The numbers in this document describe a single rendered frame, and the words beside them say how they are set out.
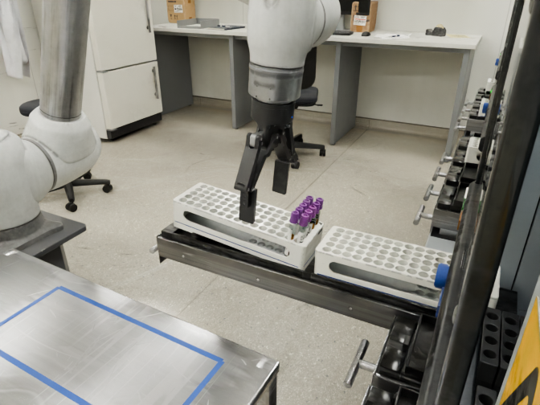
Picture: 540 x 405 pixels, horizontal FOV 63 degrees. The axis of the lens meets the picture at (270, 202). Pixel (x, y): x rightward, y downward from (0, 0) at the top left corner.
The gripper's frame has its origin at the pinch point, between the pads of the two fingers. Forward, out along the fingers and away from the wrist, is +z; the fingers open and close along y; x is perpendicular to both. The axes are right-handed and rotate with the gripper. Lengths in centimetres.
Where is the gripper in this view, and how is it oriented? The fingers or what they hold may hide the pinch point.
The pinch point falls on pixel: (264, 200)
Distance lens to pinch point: 84.5
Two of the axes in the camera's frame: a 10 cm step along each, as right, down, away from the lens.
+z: -0.9, 8.7, 4.9
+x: 8.9, 2.9, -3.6
